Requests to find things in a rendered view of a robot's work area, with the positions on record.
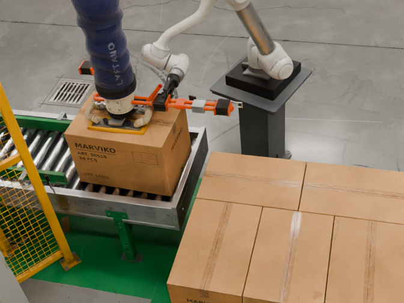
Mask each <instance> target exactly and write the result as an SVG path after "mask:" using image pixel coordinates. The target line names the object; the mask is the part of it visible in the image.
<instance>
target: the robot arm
mask: <svg viewBox="0 0 404 303"><path fill-rule="evenodd" d="M217 1H218V0H201V3H200V6H199V8H198V10H197V11H196V12H195V13H194V14H193V15H191V16H189V17H188V18H186V19H185V20H183V21H181V22H179V23H177V24H176V25H174V26H172V27H170V28H169V29H167V30H166V31H165V32H164V33H163V34H162V35H161V36H160V38H159V40H158V41H157V42H154V43H153V44H146V45H144V46H143V48H142V51H141V56H142V58H143V59H144V60H145V61H147V62H148V63H150V64H151V65H153V66H155V67H158V68H160V69H164V70H166V71H167V72H168V76H167V80H166V83H165V85H164V87H163V92H162V94H163V95H162V97H161V99H160V101H159V103H165V101H166V99H167V96H168V95H167V94H170V96H171V99H172V98H173V97H174V94H173V92H174V89H175V88H177V87H178V86H179V84H180V83H181V82H182V79H183V78H184V76H185V75H186V74H187V72H188V69H189V64H190V60H189V57H188V56H187V55H186V54H178V55H172V54H170V53H169V50H170V49H169V48H168V43H169V41H170V40H171V39H172V38H173V37H174V36H176V35H177V34H180V33H181V32H183V31H186V30H187V29H189V28H192V27H193V26H195V25H197V24H199V23H200V22H202V21H203V20H204V19H205V18H206V17H207V16H208V14H209V13H210V11H211V10H212V8H213V7H214V5H215V4H216V2H217ZM224 2H225V3H226V4H227V5H228V6H229V7H230V9H232V10H234V11H235V12H236V14H237V15H238V17H239V19H240V21H241V22H242V24H243V25H244V27H245V29H246V30H247V32H248V34H249V36H250V37H249V40H248V45H247V53H248V62H243V63H242V67H244V68H246V70H245V71H244V72H243V75H244V76H253V77H257V78H263V79H265V80H268V79H270V76H271V77H272V78H274V79H279V80H283V79H286V78H288V77H289V76H290V75H291V74H292V72H293V62H292V60H291V58H290V57H289V56H288V54H286V52H285V51H284V49H283V48H282V47H281V45H280V44H279V43H277V42H273V40H272V37H271V36H270V35H269V33H268V31H267V29H266V28H265V26H264V24H263V22H262V20H261V18H260V17H259V15H258V14H257V12H256V10H255V8H254V6H253V5H252V3H251V1H250V0H224Z"/></svg>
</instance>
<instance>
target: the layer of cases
mask: <svg viewBox="0 0 404 303"><path fill-rule="evenodd" d="M306 166H307V167H306ZM167 287H168V292H169V295H170V300H171V303H404V172H401V171H390V170H379V169H373V168H362V167H351V166H345V165H334V164H323V163H317V162H306V161H295V160H289V159H278V158H267V157H261V156H250V155H239V154H233V153H223V152H216V151H212V152H211V154H210V158H209V161H208V163H207V167H206V170H205V172H204V176H203V178H202V181H201V184H200V187H199V190H198V193H197V196H196V199H195V201H194V205H193V207H192V210H191V214H190V216H189V219H188V223H187V225H186V228H185V231H184V234H183V237H182V240H181V243H180V246H179V248H178V251H177V254H176V257H175V260H174V263H173V267H172V269H171V272H170V275H169V277H168V281H167Z"/></svg>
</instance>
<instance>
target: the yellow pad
mask: <svg viewBox="0 0 404 303"><path fill-rule="evenodd" d="M99 118H100V121H99V122H98V123H97V124H96V123H94V122H93V121H90V123H89V125H88V127H87V129H88V130H99V131H105V132H117V133H128V134H135V135H144V133H145V131H146V129H147V126H148V123H147V124H145V125H143V126H140V127H137V128H136V127H135V126H134V125H133V124H134V122H135V121H136V120H125V121H124V123H123V125H122V126H114V125H109V124H108V123H109V121H110V119H111V118H106V117H99Z"/></svg>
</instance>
